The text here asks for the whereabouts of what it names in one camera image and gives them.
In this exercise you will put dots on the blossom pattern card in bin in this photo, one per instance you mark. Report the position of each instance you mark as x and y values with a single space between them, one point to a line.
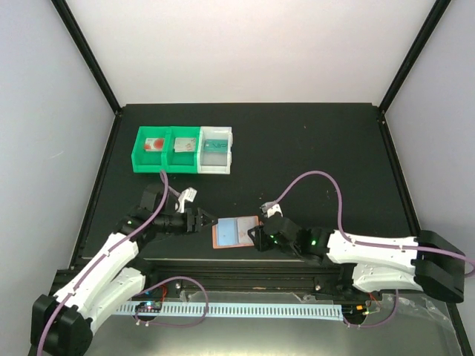
185 144

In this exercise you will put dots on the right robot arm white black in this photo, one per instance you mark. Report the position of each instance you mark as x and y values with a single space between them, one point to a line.
426 263

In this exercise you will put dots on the right small circuit board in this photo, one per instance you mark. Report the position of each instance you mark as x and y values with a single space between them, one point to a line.
363 309

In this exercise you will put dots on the small circuit board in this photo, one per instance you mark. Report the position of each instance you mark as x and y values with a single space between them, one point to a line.
363 309
148 307

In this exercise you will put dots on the brown leather card holder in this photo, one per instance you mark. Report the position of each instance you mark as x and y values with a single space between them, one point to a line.
232 232

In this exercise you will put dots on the left small circuit board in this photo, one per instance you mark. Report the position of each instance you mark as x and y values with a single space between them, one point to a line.
148 307

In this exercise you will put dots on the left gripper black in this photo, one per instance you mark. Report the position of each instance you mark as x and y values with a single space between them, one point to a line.
197 225

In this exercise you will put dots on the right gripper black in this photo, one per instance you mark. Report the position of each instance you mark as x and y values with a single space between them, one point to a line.
257 240

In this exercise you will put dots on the right black frame post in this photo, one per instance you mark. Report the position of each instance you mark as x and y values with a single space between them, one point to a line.
422 37

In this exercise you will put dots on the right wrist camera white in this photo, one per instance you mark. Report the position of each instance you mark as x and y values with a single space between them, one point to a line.
270 209

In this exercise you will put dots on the green bin left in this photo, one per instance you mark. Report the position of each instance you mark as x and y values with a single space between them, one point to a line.
149 154

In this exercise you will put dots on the teal VIP card in bin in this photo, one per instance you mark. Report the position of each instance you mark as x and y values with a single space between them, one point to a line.
216 145

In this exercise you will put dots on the teal VIP credit card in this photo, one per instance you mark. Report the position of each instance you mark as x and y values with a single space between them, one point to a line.
216 145

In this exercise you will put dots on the left black frame post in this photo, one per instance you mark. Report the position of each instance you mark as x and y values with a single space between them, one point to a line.
78 37

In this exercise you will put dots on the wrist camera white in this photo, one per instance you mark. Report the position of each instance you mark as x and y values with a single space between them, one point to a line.
188 195
270 209

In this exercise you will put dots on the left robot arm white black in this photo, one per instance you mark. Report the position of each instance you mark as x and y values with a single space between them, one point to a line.
65 322

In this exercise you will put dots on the black aluminium front rail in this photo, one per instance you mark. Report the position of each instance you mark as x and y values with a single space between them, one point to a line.
325 282

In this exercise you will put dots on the white translucent bin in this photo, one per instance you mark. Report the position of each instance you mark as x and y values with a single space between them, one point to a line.
214 155

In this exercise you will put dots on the black frame post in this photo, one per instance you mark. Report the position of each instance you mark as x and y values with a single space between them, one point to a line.
78 37
422 37

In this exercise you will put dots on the green bin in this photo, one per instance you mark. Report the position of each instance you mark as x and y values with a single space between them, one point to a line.
149 154
181 163

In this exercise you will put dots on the red circles card in bin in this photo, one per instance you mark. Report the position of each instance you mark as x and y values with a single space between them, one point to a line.
153 144

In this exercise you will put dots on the green bin middle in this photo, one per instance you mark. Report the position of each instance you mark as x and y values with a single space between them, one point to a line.
181 163

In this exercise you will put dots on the white slotted cable duct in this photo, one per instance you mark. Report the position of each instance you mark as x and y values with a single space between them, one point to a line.
240 310

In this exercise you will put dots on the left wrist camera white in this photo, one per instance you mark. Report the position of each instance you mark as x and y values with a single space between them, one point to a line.
188 195

